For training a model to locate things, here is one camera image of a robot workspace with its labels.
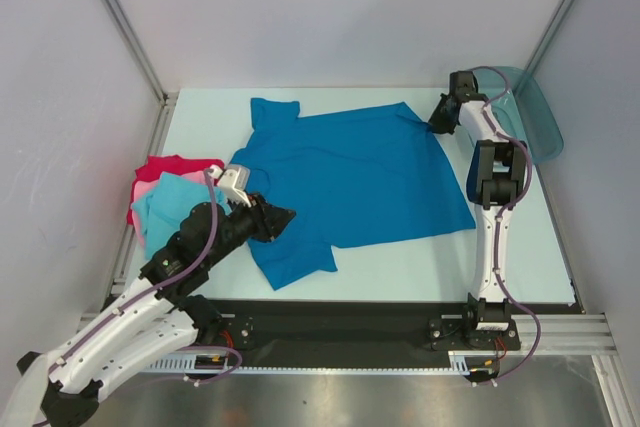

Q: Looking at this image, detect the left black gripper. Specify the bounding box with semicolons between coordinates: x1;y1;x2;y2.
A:
202;189;296;268

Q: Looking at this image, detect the blue t shirt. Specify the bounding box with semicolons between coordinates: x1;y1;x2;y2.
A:
231;98;476;290

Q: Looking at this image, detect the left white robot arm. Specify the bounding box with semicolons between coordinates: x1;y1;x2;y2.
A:
1;194;296;426

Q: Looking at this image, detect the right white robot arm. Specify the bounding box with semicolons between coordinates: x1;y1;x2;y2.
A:
428;69;533;350

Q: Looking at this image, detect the teal transparent plastic bin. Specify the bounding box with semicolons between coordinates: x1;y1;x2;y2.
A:
474;66;564;165

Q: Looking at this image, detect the folded cyan t shirt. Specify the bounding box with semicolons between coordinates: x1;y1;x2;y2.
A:
132;184;210;260

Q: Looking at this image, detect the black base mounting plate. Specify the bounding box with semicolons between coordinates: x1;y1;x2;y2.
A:
162;299;521;369

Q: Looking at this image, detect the folded red t shirt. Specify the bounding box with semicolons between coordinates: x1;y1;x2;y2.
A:
126;155;225;225

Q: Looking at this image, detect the folded pink t shirt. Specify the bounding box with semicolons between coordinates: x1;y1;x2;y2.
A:
130;171;205;206

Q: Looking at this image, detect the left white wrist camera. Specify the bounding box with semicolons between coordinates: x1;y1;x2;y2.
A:
205;164;251;206

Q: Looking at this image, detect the left aluminium corner post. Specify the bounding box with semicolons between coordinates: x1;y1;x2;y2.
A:
100;0;169;105

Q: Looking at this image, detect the aluminium corner post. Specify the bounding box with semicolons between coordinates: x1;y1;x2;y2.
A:
100;0;169;105
524;0;577;77

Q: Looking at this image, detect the light blue cable duct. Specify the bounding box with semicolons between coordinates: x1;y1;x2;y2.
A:
144;353;197;374

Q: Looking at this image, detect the right aluminium corner post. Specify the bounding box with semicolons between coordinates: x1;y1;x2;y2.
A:
524;0;577;77

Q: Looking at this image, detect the right light cable duct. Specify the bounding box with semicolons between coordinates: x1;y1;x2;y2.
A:
448;351;500;374

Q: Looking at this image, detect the aluminium front frame rail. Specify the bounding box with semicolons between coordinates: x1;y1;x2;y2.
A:
79;314;615;354

